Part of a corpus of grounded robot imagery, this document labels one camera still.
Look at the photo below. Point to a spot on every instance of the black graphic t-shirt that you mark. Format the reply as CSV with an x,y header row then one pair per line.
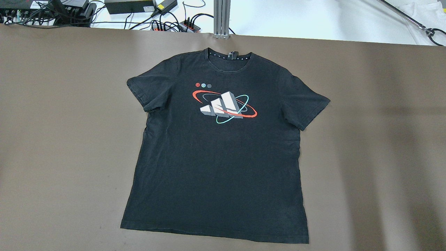
x,y
220,151

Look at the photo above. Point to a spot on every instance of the grey power strip red switches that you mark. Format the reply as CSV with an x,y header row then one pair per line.
x,y
182,27

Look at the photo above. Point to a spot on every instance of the black laptop charger brick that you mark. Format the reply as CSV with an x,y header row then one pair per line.
x,y
163,7

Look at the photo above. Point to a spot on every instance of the black power supply box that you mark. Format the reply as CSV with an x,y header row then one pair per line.
x,y
129,6

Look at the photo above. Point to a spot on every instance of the metal reacher rod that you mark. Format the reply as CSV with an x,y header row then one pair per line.
x,y
429,31

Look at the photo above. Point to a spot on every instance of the aluminium frame post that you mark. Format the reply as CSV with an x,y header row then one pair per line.
x,y
221,18

